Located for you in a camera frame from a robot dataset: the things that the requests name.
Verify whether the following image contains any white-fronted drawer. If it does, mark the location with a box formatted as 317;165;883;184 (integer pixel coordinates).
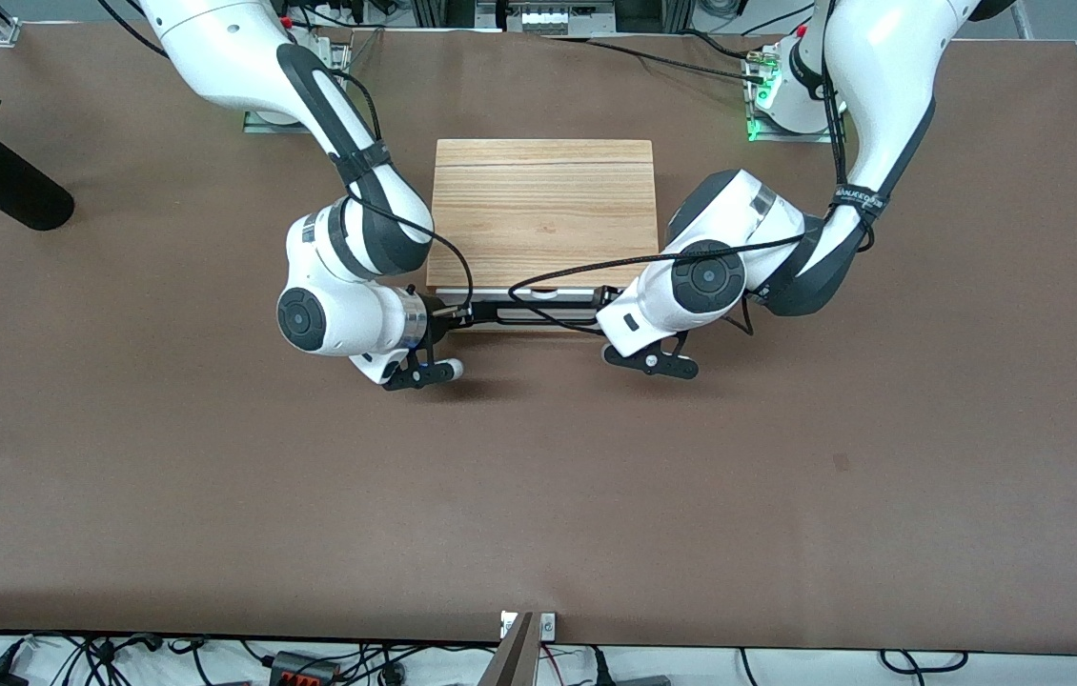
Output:
437;288;599;303

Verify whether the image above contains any wooden drawer cabinet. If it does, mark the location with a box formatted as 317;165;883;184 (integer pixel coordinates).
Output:
426;139;661;334

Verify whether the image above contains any white power strip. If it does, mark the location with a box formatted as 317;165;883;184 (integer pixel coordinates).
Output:
518;5;618;35

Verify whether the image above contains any black box with red switches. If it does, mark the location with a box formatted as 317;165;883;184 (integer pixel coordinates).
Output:
267;651;339;686

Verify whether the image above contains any black cylindrical vase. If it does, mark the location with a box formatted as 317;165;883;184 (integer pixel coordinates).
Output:
0;133;75;232

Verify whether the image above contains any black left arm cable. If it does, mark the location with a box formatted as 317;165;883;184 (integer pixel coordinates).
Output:
505;233;811;334

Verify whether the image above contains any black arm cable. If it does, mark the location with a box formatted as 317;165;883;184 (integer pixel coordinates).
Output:
305;67;478;311
505;233;811;334

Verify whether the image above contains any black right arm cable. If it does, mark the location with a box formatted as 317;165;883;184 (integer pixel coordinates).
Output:
305;67;478;311

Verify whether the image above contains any black right forearm strap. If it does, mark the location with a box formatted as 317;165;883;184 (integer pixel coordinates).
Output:
329;141;394;184

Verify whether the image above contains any black forearm strap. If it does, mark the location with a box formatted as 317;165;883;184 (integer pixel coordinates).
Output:
329;141;394;184
832;184;890;226

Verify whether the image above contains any long black table cable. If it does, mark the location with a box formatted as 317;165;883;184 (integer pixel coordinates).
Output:
538;33;787;83

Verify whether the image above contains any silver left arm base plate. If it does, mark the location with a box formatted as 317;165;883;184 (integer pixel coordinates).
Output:
743;43;849;144

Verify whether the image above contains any black left forearm strap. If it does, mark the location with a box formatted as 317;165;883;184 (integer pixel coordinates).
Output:
832;184;890;226

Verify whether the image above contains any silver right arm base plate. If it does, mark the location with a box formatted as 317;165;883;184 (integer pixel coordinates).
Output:
243;24;356;134

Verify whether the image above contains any silver table edge bracket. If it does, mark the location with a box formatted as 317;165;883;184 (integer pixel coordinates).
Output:
500;612;559;641

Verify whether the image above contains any black floor cable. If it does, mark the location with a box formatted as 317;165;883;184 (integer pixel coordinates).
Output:
880;650;970;676
24;634;168;686

